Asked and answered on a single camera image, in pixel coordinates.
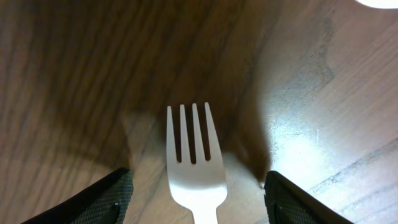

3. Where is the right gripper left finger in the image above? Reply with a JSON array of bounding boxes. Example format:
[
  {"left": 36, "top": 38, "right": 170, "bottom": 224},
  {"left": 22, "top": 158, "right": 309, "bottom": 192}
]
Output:
[{"left": 26, "top": 167, "right": 134, "bottom": 224}]

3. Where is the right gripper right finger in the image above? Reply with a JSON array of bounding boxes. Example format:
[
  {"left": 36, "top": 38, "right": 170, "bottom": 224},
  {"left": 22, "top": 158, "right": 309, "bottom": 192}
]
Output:
[{"left": 264, "top": 170, "right": 351, "bottom": 224}]

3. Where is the white fork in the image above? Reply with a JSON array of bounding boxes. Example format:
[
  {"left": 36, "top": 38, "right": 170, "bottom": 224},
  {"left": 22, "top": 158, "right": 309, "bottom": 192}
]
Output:
[{"left": 166, "top": 102, "right": 228, "bottom": 224}]

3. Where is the white spoon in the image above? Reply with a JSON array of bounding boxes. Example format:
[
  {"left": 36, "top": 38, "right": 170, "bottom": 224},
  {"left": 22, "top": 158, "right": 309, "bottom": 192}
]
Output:
[{"left": 356, "top": 0, "right": 398, "bottom": 9}]

